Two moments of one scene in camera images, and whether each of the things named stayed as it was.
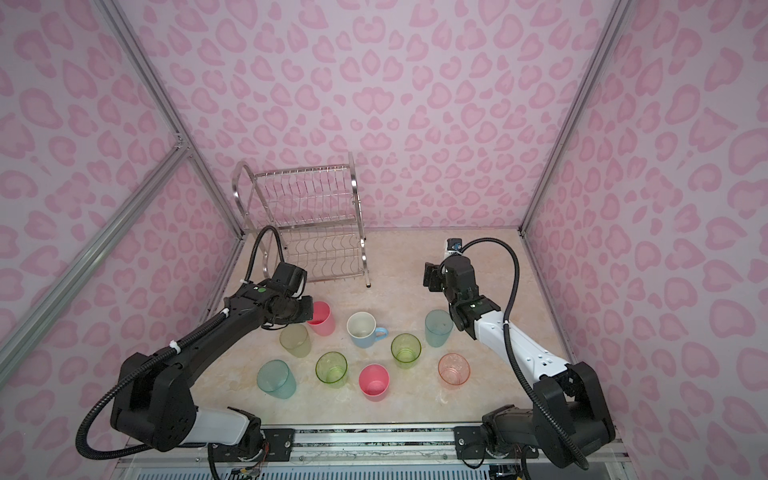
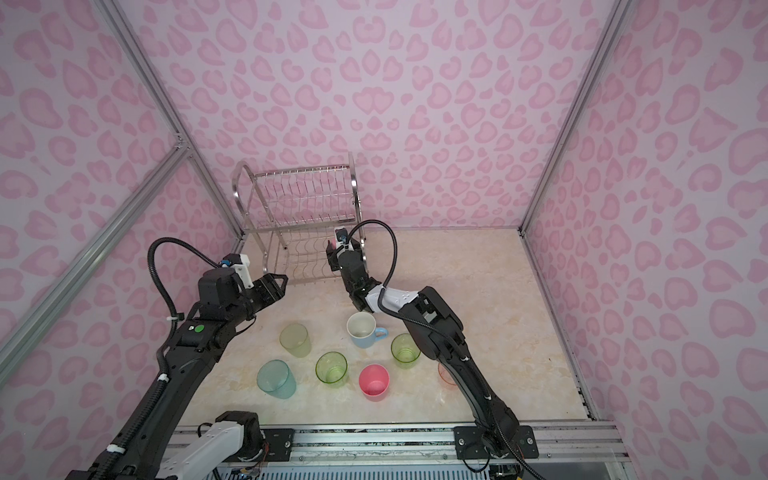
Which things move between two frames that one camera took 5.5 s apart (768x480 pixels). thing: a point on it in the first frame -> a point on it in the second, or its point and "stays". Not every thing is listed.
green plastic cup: (331, 369) stays
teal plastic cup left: (276, 378) stays
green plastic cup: (406, 348) stays
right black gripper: (432, 276) -> (333, 257)
